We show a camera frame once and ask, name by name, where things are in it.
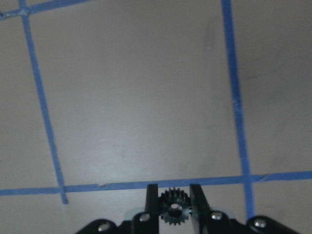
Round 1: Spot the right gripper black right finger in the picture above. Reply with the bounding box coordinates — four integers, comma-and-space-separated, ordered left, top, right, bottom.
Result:
190, 184, 211, 234

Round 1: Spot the small black bearing gear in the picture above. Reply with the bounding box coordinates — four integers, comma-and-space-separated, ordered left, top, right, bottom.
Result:
158, 187, 192, 225

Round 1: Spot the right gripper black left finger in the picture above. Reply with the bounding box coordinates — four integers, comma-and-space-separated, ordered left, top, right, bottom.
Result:
145, 184, 159, 234

